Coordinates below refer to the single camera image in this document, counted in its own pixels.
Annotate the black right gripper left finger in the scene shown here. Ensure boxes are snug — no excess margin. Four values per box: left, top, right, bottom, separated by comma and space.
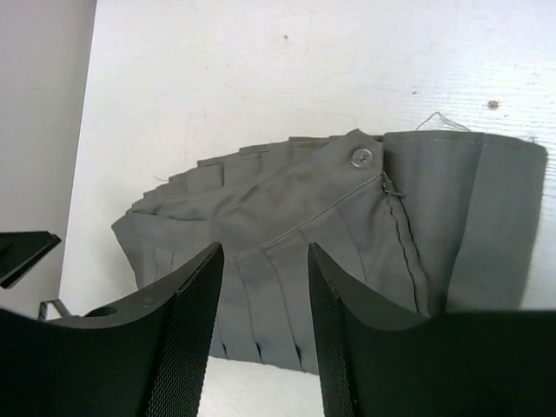
1, 243, 224, 416

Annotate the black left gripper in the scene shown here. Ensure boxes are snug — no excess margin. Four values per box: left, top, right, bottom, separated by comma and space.
1, 231, 72, 321

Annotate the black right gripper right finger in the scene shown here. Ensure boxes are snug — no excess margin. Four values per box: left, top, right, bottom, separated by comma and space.
308, 244, 555, 417

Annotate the grey pleated skirt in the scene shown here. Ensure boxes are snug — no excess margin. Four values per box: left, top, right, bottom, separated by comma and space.
112, 130, 547, 374

